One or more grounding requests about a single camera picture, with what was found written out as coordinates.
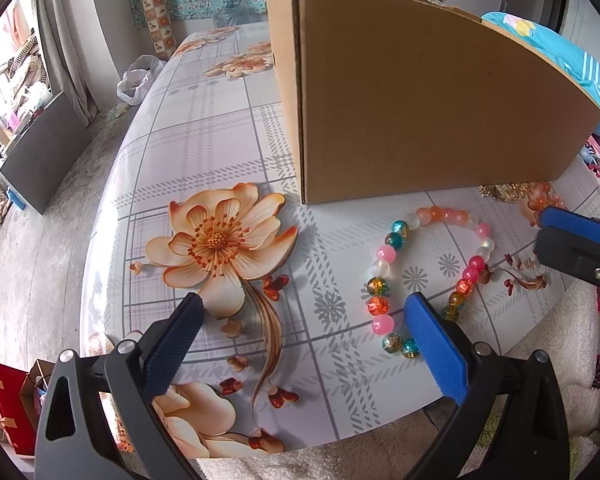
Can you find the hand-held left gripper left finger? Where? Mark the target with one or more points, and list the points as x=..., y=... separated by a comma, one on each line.
x=177, y=345

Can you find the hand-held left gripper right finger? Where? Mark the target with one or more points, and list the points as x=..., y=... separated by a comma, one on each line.
x=437, y=350

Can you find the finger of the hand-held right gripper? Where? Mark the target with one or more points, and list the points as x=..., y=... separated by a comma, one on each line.
x=572, y=221
x=565, y=250

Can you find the gold jewelry piece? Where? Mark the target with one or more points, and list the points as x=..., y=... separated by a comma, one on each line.
x=500, y=191

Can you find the brown cardboard box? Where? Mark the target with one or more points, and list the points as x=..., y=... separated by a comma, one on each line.
x=430, y=100

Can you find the white fluffy rug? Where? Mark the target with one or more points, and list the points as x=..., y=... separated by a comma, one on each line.
x=545, y=330

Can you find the brown paper bag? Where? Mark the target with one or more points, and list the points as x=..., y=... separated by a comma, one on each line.
x=32, y=385

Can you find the blue quilt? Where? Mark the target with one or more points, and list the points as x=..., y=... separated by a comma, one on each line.
x=575, y=55

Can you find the red paper bag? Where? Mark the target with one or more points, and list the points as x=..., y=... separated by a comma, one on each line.
x=10, y=405

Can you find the floral table cover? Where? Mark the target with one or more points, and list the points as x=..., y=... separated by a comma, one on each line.
x=205, y=125

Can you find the dark flat panel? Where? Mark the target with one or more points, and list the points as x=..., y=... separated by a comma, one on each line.
x=45, y=155

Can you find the white plastic bag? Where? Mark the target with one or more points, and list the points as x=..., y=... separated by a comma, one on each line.
x=137, y=82

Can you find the grey curtain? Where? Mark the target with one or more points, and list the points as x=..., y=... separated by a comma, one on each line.
x=65, y=50

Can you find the tall patterned box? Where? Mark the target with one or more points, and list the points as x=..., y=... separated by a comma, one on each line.
x=159, y=20

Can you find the clear water jug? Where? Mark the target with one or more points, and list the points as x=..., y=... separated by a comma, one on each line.
x=231, y=14

